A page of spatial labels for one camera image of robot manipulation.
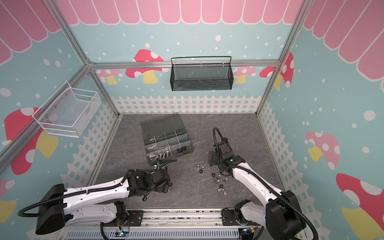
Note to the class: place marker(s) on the green plastic compartment organizer box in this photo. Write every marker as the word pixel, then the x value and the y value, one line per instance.
pixel 162 134

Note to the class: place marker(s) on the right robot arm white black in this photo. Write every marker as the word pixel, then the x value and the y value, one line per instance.
pixel 280 212

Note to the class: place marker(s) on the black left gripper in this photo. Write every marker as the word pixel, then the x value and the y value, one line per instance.
pixel 166 188

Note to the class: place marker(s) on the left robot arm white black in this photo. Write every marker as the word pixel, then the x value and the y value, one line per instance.
pixel 98 203

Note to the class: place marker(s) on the white wire mesh basket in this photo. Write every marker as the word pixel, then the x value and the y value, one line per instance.
pixel 69 112

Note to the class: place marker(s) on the black wire mesh basket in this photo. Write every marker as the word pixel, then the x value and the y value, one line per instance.
pixel 208 73

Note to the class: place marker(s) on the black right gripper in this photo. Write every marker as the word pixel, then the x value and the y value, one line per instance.
pixel 214 157

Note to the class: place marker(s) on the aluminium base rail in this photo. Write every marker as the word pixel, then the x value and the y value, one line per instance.
pixel 169 224

